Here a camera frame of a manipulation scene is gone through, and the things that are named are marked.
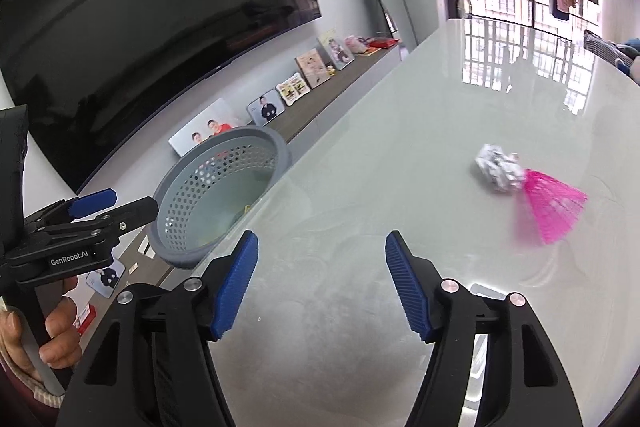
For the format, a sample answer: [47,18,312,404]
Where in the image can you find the crumpled white paper wrapper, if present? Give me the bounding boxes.
[475,144,526,193]

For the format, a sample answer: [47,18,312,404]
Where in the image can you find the photo of man in black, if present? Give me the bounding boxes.
[246,89,285,127]

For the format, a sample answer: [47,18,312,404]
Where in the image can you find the small scalloped photo frame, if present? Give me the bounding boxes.
[276,72,311,106]

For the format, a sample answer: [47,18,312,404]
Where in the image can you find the large family photo red clothes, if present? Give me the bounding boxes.
[168,98,244,157]

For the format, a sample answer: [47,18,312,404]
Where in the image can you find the pink plush toy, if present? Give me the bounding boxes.
[344,36,368,55]

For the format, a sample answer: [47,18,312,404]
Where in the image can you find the small portrait photo card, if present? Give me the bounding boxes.
[86,259,125,299]

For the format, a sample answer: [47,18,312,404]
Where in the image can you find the child portrait photo frame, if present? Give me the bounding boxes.
[318,29,355,70]

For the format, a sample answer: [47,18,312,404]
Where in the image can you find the red cigarette box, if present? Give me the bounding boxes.
[74,303,96,336]

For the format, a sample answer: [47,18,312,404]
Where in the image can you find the grey perforated laundry basket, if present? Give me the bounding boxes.
[146,126,292,269]

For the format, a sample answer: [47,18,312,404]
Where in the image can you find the patterned blanket on sofa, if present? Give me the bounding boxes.
[584,29,640,83]

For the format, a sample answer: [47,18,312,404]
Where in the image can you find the person's left hand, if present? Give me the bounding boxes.
[0,275,84,383]

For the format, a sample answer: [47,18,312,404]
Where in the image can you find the grey low TV cabinet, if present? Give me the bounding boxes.
[74,41,402,338]

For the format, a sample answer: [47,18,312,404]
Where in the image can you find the red packet on cabinet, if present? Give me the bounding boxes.
[367,37,399,50]

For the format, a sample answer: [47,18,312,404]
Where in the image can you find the large black wall television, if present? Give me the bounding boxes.
[1,0,320,191]

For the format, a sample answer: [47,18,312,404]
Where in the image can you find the baby photo frame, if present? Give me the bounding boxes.
[295,49,331,89]

